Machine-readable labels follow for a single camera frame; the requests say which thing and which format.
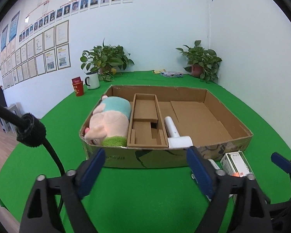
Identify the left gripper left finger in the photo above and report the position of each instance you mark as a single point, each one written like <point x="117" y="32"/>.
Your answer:
<point x="41" y="213"/>

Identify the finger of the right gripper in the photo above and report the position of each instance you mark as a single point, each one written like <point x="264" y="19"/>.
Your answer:
<point x="281" y="162"/>

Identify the green white medicine box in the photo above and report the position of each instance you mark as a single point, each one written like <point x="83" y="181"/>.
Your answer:
<point x="235" y="164"/>

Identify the white plastic device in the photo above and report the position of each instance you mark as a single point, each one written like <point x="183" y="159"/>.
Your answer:
<point x="216" y="167"/>

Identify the white handheld fan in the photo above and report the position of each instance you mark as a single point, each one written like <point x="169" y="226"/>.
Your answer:
<point x="176" y="141"/>

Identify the pink pig plush toy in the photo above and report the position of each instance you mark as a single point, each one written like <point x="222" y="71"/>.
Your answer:
<point x="109" y="123"/>

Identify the long narrow cardboard box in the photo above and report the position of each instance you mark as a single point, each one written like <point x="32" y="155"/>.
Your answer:
<point x="146" y="129"/>

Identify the grey plastic stool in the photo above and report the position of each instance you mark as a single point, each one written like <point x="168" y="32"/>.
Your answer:
<point x="10" y="115"/>

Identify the large shallow cardboard tray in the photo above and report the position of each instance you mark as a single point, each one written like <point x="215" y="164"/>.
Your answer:
<point x="196" y="112"/>

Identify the right potted green plant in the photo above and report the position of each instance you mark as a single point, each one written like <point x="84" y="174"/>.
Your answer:
<point x="201" y="62"/>

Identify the potted green plant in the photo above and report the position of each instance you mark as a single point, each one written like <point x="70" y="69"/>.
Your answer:
<point x="201" y="62"/>
<point x="105" y="60"/>

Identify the red paper cup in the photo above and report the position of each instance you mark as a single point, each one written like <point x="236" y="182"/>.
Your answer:
<point x="77" y="84"/>

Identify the white enamel mug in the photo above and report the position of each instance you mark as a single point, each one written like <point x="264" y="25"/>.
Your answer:
<point x="92" y="81"/>

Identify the patterned packet on table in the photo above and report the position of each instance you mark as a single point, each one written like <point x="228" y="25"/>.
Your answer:
<point x="171" y="74"/>

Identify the yellow packet on table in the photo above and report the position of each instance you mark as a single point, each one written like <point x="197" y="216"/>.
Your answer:
<point x="158" y="71"/>

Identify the left potted green plant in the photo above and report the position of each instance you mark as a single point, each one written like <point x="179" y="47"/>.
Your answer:
<point x="105" y="60"/>

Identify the staff photo row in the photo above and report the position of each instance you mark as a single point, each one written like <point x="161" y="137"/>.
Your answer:
<point x="70" y="8"/>

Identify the framed certificates on wall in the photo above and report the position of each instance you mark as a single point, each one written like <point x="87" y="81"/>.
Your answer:
<point x="41" y="49"/>

